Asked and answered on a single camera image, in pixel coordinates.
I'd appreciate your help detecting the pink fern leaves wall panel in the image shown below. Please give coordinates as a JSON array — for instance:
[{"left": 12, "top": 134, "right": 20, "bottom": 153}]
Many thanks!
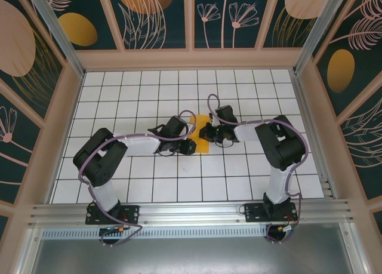
[{"left": 335, "top": 85, "right": 382, "bottom": 203}]

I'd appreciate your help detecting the large pink disc wall panel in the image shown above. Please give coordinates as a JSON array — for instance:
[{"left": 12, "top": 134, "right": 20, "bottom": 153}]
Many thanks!
[{"left": 0, "top": 0, "right": 68, "bottom": 124}]

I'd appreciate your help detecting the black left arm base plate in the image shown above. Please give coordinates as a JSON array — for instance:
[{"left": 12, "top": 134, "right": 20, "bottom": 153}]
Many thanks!
[{"left": 85, "top": 204, "right": 140, "bottom": 226}]

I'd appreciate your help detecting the flower and stems wall panel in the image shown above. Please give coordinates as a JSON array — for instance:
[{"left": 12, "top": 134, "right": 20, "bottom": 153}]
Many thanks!
[{"left": 0, "top": 76, "right": 45, "bottom": 208}]

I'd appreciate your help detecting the aluminium mounting rail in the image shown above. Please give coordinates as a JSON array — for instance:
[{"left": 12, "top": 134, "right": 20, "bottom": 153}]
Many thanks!
[{"left": 28, "top": 198, "right": 355, "bottom": 228}]

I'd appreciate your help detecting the orange oval fern wall panel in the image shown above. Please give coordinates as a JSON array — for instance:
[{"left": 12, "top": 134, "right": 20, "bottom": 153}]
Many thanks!
[{"left": 312, "top": 0, "right": 382, "bottom": 118}]

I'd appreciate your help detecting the pink flowers wall panel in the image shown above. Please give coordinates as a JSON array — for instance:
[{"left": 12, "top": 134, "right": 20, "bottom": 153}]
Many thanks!
[{"left": 190, "top": 0, "right": 269, "bottom": 51}]

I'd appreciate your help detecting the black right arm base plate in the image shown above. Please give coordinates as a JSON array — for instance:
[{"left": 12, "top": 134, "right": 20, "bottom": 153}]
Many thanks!
[{"left": 244, "top": 202, "right": 298, "bottom": 224}]

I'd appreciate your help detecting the grey metal sheet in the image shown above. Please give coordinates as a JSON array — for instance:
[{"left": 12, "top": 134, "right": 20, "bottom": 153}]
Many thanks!
[{"left": 29, "top": 238, "right": 356, "bottom": 274}]

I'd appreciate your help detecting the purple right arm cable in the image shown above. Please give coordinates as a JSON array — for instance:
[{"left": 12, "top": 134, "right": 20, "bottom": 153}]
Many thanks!
[{"left": 207, "top": 94, "right": 308, "bottom": 245}]

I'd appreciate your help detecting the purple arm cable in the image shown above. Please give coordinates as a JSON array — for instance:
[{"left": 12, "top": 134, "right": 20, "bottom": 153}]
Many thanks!
[
  {"left": 207, "top": 94, "right": 308, "bottom": 245},
  {"left": 78, "top": 109, "right": 198, "bottom": 248}
]

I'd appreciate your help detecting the grey slotted cable duct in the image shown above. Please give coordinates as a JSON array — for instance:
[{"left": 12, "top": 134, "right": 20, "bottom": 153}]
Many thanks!
[{"left": 41, "top": 228, "right": 269, "bottom": 241}]

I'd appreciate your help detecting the small black controller board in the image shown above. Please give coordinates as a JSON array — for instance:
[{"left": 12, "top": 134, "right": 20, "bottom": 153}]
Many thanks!
[
  {"left": 99, "top": 224, "right": 128, "bottom": 236},
  {"left": 276, "top": 224, "right": 300, "bottom": 235}
]

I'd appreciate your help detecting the yellow oval wall panel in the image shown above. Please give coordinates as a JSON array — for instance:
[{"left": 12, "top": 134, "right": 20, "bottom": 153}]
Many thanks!
[{"left": 35, "top": 0, "right": 125, "bottom": 51}]

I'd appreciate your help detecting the orange disc white leaves panel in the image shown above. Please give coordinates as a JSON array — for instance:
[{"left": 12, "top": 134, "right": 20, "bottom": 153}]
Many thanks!
[{"left": 106, "top": 0, "right": 192, "bottom": 51}]

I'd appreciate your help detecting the aluminium frame post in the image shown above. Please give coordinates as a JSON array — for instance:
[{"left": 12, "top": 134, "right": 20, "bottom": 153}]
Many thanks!
[
  {"left": 24, "top": 0, "right": 87, "bottom": 79},
  {"left": 16, "top": 226, "right": 41, "bottom": 274},
  {"left": 292, "top": 0, "right": 363, "bottom": 75},
  {"left": 340, "top": 223, "right": 369, "bottom": 274}
]

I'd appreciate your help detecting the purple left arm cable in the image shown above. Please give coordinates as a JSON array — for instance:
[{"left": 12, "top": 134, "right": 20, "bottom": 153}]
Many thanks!
[{"left": 78, "top": 109, "right": 198, "bottom": 248}]

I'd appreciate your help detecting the yellow paper sheet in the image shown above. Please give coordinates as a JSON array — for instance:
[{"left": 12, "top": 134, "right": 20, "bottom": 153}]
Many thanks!
[{"left": 187, "top": 114, "right": 211, "bottom": 154}]

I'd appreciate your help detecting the aluminium table edge rail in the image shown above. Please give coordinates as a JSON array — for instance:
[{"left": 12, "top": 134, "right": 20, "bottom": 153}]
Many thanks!
[{"left": 291, "top": 72, "right": 337, "bottom": 201}]

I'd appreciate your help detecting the pink disc gold stems panel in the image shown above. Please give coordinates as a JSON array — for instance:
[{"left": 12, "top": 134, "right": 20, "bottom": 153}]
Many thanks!
[{"left": 261, "top": 0, "right": 332, "bottom": 50}]

